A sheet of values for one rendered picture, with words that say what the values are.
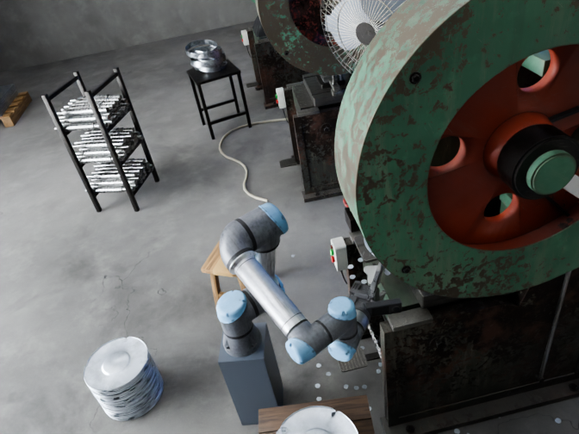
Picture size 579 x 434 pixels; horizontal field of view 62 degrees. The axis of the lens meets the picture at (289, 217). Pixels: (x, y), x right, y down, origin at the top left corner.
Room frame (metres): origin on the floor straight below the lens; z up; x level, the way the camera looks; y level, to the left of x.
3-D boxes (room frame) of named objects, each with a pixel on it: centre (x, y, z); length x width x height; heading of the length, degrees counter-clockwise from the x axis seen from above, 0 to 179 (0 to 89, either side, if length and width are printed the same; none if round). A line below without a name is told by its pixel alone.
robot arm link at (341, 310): (0.91, -0.08, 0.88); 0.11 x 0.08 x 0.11; 121
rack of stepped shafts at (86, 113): (3.32, 1.23, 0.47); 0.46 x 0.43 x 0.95; 74
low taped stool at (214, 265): (2.00, 0.32, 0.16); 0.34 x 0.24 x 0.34; 155
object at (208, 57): (4.30, 0.44, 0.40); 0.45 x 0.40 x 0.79; 16
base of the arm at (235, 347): (1.27, 0.27, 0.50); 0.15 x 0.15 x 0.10
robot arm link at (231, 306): (1.27, 0.26, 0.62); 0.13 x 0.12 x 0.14; 121
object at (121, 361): (1.46, 0.89, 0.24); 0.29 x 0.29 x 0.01
